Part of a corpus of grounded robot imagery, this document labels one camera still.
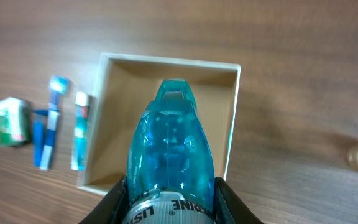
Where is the white open cardboard box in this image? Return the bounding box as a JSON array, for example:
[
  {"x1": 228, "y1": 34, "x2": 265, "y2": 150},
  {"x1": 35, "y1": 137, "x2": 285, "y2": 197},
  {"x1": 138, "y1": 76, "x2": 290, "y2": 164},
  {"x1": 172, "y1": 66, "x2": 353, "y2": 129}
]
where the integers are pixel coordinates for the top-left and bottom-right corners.
[{"x1": 77, "y1": 53, "x2": 242, "y2": 195}]

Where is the teal toothpaste tube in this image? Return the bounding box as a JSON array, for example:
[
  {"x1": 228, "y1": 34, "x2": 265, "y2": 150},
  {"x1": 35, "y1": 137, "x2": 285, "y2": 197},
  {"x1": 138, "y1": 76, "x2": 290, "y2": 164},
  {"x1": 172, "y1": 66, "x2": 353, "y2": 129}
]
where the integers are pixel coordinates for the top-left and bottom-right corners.
[{"x1": 71, "y1": 91, "x2": 91, "y2": 170}]

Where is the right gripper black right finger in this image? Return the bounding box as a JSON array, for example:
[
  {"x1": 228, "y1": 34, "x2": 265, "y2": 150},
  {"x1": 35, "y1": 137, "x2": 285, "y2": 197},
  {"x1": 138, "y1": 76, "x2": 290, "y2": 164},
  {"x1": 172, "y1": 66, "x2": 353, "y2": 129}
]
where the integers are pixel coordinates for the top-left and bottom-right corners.
[{"x1": 213, "y1": 177, "x2": 263, "y2": 224}]

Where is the blue disposable razor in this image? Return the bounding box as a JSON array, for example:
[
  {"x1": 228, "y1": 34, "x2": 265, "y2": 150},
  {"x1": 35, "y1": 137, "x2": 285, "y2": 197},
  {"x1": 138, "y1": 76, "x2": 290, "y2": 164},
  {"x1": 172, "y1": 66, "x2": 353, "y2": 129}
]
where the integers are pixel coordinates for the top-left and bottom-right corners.
[{"x1": 32, "y1": 110, "x2": 48, "y2": 167}]

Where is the green white soap box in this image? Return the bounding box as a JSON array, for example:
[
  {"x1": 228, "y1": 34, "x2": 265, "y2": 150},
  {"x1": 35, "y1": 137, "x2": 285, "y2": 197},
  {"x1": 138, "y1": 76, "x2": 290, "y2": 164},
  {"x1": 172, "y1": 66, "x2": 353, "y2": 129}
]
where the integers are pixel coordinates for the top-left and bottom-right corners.
[{"x1": 0, "y1": 97, "x2": 30, "y2": 147}]

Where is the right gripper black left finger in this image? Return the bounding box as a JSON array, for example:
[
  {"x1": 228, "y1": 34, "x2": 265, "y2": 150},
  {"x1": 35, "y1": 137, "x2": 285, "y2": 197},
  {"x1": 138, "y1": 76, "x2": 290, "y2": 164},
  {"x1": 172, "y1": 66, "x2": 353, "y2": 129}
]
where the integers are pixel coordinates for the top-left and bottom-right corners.
[{"x1": 79, "y1": 176, "x2": 129, "y2": 224}]

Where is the blue white toothbrush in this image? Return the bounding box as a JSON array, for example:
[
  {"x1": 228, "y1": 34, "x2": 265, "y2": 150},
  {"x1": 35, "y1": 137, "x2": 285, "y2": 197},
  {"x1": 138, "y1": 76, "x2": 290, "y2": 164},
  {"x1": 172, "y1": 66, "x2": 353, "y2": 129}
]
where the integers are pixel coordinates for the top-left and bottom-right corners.
[{"x1": 40, "y1": 75, "x2": 70, "y2": 170}]

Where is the blue mouthwash bottle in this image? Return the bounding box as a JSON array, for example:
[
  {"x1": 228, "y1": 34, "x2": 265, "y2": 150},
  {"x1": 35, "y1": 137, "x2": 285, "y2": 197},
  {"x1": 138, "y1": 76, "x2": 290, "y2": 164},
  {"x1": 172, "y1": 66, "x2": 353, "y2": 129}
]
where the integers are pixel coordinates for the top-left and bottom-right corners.
[{"x1": 123, "y1": 79, "x2": 214, "y2": 224}]

